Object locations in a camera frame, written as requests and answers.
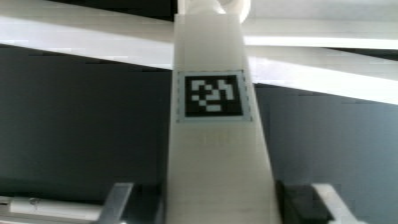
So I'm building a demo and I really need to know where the white desk leg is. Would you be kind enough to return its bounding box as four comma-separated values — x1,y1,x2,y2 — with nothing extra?
165,0,282,224

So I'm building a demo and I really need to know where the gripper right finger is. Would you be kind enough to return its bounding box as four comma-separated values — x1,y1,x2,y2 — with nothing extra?
275,182,367,224

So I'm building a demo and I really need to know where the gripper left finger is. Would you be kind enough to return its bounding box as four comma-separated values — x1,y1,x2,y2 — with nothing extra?
94,182,163,224

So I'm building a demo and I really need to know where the white front fence bar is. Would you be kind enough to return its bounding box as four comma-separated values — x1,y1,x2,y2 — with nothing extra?
0,0,398,105

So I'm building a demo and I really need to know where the white ribbed object bottom left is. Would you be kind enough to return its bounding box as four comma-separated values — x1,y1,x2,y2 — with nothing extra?
0,196,101,221

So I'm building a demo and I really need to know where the white desk top tray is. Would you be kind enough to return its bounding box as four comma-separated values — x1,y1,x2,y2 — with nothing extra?
243,0,398,50

